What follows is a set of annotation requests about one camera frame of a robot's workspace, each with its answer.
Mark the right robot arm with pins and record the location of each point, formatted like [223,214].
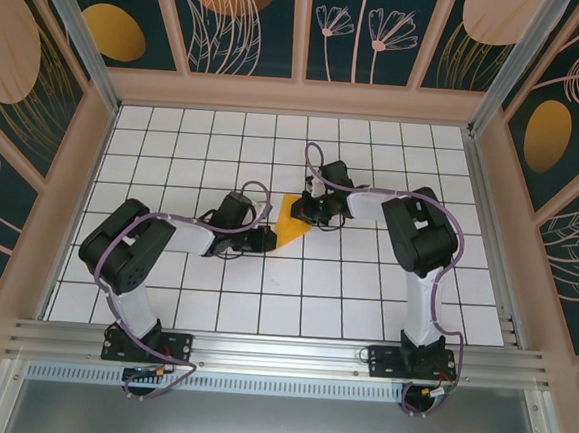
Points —
[425,307]

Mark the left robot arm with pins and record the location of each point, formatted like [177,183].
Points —
[131,309]

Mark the grey metal sheet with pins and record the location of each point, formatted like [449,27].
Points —
[273,426]

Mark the yellow power connector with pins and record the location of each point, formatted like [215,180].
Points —
[426,391]
[159,371]

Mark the long aluminium mounting rail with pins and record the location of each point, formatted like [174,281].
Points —
[278,353]

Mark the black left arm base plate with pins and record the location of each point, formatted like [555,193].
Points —
[179,345]

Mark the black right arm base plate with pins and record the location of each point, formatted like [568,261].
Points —
[383,362]

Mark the aluminium side rail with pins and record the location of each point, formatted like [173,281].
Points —
[493,242]

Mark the aluminium corner post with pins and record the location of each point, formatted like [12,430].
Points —
[523,54]
[83,35]

